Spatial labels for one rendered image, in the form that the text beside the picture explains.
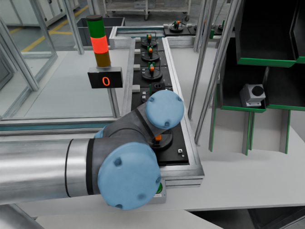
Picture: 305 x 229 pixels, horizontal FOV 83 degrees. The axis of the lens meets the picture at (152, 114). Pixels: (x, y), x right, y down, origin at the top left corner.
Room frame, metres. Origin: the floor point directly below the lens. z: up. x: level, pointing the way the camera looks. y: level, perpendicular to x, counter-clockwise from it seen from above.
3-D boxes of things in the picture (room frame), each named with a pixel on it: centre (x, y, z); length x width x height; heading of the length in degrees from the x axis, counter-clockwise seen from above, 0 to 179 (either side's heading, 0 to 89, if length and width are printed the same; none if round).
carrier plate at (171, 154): (0.48, -0.02, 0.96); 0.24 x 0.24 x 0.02; 3
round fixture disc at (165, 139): (0.48, -0.02, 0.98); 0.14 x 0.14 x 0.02
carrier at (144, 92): (0.73, -0.01, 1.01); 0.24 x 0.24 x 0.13; 3
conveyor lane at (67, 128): (0.49, 0.28, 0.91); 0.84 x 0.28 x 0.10; 93
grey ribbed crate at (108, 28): (2.50, 0.69, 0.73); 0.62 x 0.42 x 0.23; 93
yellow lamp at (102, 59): (0.58, 0.18, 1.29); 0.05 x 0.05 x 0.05
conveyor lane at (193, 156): (0.96, 0.00, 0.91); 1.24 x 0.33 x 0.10; 3
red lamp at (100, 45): (0.58, 0.18, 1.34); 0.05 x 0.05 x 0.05
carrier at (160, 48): (1.47, 0.03, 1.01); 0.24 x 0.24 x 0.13; 3
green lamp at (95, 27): (0.58, 0.18, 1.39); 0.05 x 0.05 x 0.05
